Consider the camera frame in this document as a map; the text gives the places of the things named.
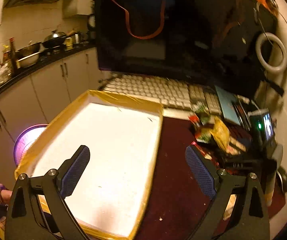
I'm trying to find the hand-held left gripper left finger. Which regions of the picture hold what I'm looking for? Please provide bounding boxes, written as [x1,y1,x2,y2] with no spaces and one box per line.
[5,145,91,240]

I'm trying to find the black kitchen countertop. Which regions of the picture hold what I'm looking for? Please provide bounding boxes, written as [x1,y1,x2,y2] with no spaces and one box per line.
[0,42,96,108]

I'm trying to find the dark sauce bottle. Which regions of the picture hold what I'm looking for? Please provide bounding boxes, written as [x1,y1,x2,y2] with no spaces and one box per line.
[8,38,21,70]

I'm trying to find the white computer keyboard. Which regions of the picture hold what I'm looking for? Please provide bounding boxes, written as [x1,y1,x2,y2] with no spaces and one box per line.
[100,74,224,117]

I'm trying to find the white bowl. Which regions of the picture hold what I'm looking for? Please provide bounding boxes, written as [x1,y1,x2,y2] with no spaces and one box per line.
[17,42,41,68]

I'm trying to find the dark red table cloth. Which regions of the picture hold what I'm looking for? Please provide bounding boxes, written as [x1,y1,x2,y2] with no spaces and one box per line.
[136,115,286,240]

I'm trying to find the white foam tray yellow tape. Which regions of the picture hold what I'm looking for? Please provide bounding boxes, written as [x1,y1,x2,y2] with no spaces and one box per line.
[15,89,164,239]

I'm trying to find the green white snack packet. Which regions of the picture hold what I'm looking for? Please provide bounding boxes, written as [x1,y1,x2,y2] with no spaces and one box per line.
[193,103,210,120]

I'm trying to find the large black monitor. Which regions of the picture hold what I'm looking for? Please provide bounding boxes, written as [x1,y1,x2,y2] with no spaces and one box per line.
[93,0,279,98]

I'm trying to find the black wok with lid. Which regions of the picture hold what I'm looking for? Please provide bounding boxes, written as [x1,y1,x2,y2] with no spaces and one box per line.
[42,31,67,49]

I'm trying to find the white ring light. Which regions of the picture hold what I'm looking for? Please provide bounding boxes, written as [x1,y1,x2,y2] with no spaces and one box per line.
[255,32,287,74]

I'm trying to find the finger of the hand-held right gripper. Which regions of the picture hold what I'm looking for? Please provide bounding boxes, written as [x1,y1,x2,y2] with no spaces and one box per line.
[223,152,264,171]

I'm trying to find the yellow snack packet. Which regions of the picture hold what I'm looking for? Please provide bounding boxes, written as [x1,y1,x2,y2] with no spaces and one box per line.
[210,116,231,153]

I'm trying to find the blue notebook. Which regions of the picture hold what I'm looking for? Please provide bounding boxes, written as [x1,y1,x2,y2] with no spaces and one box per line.
[215,85,241,124]

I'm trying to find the small metal pot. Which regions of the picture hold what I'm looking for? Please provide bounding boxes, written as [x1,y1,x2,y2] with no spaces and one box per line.
[73,31,84,45]

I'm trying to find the white kitchen cabinets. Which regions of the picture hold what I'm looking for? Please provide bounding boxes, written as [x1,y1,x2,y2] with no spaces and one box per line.
[0,47,104,180]

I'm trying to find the black computer mouse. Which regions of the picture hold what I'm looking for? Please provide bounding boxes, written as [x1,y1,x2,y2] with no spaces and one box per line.
[277,167,287,193]

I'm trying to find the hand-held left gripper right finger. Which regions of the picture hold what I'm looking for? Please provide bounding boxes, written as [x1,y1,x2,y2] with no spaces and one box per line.
[185,145,270,240]

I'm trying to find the red green snack packet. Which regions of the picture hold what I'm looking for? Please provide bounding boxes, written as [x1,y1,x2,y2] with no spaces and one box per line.
[195,127,214,143]

